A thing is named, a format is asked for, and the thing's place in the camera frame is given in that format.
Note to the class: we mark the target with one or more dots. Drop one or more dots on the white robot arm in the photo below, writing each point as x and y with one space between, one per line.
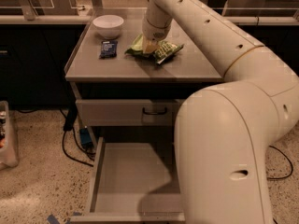
222 132

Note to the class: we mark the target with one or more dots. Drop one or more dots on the grey drawer cabinet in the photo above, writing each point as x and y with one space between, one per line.
129 77

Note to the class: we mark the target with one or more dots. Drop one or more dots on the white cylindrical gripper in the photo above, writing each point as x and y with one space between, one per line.
155 33

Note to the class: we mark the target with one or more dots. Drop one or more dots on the blue power adapter box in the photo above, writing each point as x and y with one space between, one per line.
85 138

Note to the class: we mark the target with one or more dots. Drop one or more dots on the white ceramic bowl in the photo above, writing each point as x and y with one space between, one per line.
108 26

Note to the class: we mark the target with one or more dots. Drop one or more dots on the blue tape on floor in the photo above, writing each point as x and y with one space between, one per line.
51 219

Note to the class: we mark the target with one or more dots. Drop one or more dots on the black drawer handle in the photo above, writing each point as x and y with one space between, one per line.
154 113

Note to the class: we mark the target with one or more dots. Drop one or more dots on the green jalapeno chip bag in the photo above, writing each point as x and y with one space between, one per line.
165 51

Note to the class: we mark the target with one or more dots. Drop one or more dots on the clear plastic storage bin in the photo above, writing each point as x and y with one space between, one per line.
9 156

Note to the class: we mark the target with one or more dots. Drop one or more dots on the open grey middle drawer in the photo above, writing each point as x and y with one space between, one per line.
133 183

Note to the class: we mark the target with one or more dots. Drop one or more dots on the dark blue snack packet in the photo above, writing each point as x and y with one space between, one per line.
108 49

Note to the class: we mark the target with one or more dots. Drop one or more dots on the closed grey top drawer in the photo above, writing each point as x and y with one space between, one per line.
125 112

